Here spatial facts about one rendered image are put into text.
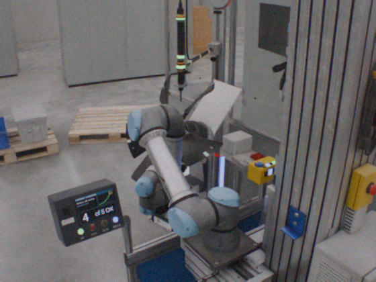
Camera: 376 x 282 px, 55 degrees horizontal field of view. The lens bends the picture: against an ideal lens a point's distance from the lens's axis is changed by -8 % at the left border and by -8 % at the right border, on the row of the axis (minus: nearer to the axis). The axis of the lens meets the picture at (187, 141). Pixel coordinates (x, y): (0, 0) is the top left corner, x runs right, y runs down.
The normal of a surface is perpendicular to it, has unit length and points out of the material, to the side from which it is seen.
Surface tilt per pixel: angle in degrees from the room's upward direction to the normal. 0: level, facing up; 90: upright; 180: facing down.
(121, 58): 90
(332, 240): 0
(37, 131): 95
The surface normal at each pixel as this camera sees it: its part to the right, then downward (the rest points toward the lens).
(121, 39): 0.36, 0.38
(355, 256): 0.00, -0.91
